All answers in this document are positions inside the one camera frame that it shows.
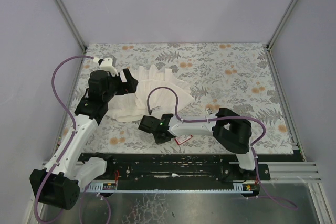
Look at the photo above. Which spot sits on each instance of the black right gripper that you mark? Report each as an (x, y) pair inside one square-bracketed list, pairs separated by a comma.
[(146, 126)]

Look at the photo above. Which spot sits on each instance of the white folded cloth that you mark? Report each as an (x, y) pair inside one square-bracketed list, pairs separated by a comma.
[(155, 88)]

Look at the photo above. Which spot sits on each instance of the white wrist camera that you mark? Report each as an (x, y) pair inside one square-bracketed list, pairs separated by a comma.
[(107, 64), (155, 110)]

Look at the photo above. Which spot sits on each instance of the white cable duct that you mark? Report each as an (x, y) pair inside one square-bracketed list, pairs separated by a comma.
[(170, 185)]

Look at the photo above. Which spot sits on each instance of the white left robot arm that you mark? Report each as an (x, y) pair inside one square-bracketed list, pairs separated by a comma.
[(59, 183)]

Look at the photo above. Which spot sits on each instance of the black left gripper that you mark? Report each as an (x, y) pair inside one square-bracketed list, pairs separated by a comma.
[(127, 83)]

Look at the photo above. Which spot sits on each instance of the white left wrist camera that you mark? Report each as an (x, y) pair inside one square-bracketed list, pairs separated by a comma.
[(107, 64)]

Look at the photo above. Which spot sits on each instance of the floral table mat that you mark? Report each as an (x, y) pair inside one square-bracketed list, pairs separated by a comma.
[(221, 75)]

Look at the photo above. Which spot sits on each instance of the aluminium frame post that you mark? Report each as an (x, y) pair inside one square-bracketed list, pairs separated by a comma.
[(70, 24), (285, 17)]

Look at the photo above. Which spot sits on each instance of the red white staples box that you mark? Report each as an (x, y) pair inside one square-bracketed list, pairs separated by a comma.
[(183, 139)]

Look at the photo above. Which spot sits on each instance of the left aluminium frame post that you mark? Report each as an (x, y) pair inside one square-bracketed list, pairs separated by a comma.
[(70, 24)]

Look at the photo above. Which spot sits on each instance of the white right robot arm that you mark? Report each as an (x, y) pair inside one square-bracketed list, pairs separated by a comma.
[(229, 129)]

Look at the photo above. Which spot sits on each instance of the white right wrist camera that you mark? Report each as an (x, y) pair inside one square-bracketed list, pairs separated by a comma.
[(155, 110)]

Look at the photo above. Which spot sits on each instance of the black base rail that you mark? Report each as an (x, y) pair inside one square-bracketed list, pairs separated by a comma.
[(132, 166)]

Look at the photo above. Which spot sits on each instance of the right aluminium frame post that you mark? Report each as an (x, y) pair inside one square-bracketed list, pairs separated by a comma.
[(285, 17)]

